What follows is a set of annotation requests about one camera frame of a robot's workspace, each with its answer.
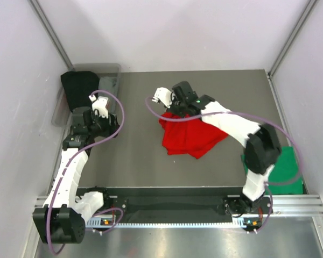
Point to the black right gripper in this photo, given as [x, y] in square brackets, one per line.
[171, 109]

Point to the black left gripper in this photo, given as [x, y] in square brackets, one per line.
[110, 130]

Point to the red t shirt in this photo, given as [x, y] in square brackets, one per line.
[193, 137]

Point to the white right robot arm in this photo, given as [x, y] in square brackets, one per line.
[260, 141]

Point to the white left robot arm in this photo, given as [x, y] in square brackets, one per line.
[62, 218]

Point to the grey plastic bin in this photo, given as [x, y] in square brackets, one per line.
[62, 112]

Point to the grey t shirt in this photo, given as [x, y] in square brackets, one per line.
[109, 84]

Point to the black t shirt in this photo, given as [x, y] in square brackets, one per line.
[78, 85]

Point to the green folded t shirt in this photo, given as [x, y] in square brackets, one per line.
[285, 169]

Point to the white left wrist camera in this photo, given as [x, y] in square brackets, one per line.
[99, 106]

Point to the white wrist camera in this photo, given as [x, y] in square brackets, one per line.
[164, 96]
[99, 106]

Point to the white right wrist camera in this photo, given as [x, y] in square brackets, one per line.
[164, 96]

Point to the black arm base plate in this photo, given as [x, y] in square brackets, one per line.
[222, 200]

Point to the right aluminium corner post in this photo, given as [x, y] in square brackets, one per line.
[308, 9]

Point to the aluminium corner post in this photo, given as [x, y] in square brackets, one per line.
[51, 32]
[308, 9]

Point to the slotted grey cable duct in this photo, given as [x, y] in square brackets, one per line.
[103, 222]

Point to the left aluminium corner post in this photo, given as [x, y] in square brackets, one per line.
[51, 32]

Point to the aluminium frame rail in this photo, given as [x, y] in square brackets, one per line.
[281, 205]

